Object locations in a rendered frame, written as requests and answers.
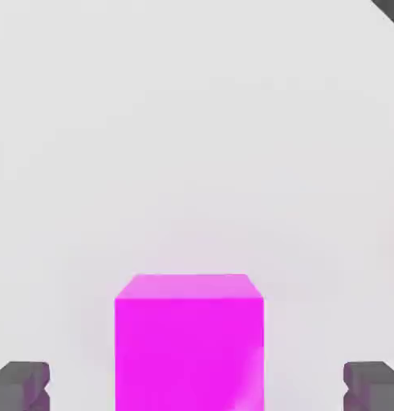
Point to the small magenta cube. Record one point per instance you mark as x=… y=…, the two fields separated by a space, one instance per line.
x=188 y=346

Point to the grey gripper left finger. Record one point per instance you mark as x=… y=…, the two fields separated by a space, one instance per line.
x=13 y=385

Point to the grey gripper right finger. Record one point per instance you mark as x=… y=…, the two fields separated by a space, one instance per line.
x=376 y=385

